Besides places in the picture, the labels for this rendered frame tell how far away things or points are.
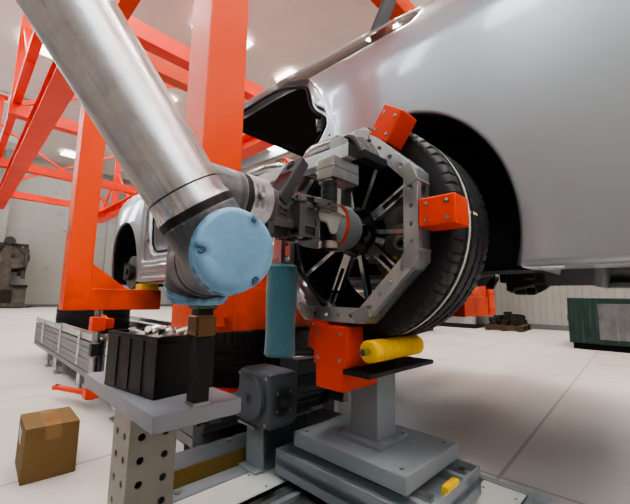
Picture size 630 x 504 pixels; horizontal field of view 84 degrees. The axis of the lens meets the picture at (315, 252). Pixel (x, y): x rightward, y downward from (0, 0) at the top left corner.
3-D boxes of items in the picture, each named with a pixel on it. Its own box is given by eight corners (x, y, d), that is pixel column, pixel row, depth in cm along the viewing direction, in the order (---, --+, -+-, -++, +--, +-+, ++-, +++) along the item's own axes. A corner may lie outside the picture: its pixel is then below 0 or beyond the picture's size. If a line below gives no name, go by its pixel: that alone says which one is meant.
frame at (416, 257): (433, 328, 84) (428, 114, 91) (420, 330, 80) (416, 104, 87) (285, 316, 122) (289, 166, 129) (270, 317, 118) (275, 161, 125)
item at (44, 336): (155, 359, 352) (158, 319, 357) (49, 370, 292) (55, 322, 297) (122, 348, 422) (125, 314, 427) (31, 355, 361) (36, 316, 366)
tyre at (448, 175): (442, 376, 107) (528, 164, 97) (401, 389, 91) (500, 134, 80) (305, 289, 153) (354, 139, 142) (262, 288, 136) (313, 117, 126)
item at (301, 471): (481, 497, 102) (480, 461, 103) (421, 561, 76) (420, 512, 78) (347, 444, 137) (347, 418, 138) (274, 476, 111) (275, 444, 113)
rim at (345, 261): (428, 340, 111) (489, 185, 103) (388, 346, 95) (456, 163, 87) (323, 280, 146) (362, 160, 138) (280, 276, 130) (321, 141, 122)
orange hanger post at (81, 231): (89, 310, 259) (119, 8, 290) (56, 310, 245) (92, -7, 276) (82, 309, 272) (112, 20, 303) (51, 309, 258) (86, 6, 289)
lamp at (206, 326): (216, 336, 66) (217, 315, 66) (196, 338, 63) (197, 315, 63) (205, 334, 69) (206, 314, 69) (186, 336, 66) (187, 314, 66)
